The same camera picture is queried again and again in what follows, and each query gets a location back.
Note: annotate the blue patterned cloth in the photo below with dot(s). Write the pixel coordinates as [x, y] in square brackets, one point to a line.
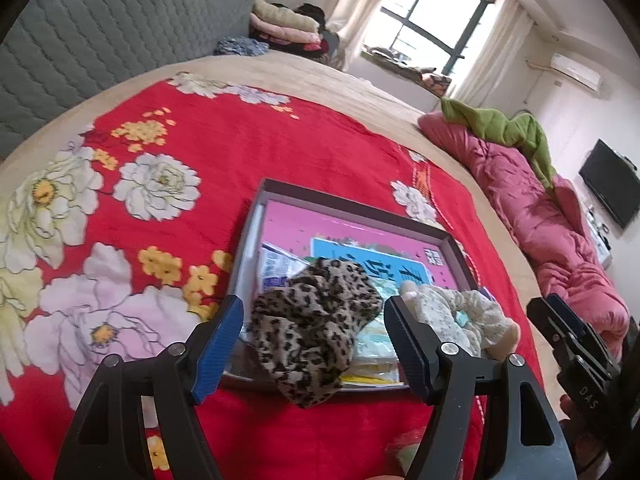
[241, 46]

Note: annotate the person's right hand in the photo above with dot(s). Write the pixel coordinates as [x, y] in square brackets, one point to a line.
[573, 418]

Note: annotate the leopard print plush cloth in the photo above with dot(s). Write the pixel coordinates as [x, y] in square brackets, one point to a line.
[304, 332]

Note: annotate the grey quilted headboard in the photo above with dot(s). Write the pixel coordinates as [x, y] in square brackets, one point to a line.
[59, 53]

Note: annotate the window with dark frame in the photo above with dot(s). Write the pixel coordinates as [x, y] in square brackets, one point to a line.
[426, 33]

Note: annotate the red floral blanket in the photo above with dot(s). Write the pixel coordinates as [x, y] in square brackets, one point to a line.
[122, 239]

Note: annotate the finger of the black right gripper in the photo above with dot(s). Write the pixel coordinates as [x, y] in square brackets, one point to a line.
[569, 335]
[536, 313]

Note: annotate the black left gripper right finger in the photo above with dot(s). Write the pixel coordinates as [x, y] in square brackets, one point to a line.
[522, 439]

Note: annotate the right cream curtain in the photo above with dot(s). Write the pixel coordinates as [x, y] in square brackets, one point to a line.
[509, 31]

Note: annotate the stack of folded blankets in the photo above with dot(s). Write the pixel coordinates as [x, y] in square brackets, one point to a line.
[300, 31]

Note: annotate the clutter on window sill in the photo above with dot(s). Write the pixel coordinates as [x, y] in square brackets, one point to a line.
[426, 77]

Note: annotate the black wall television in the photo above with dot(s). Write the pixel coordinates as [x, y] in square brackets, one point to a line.
[613, 182]

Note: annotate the cream floral plush toy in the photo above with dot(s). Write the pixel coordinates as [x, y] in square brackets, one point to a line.
[474, 322]

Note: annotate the mint sponge in clear bag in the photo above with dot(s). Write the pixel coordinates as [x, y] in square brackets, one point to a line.
[403, 449]

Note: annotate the pale green tissue pack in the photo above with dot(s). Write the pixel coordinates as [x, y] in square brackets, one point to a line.
[373, 345]

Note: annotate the pink crumpled quilt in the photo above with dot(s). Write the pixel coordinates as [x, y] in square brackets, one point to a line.
[547, 225]

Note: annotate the white air conditioner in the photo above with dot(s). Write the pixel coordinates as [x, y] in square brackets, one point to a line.
[577, 71]

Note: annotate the cream curtain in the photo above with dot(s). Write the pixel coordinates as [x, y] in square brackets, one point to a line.
[509, 31]
[349, 21]

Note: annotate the clear white blue packet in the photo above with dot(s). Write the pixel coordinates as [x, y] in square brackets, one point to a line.
[275, 266]

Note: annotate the green blanket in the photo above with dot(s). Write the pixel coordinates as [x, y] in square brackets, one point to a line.
[522, 132]

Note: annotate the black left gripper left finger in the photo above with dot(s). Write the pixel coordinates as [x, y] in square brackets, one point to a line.
[106, 439]

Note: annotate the left cream curtain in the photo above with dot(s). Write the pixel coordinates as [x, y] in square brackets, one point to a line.
[349, 21]

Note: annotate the yellow cartoon wipes pack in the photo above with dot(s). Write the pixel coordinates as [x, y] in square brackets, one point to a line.
[372, 374]

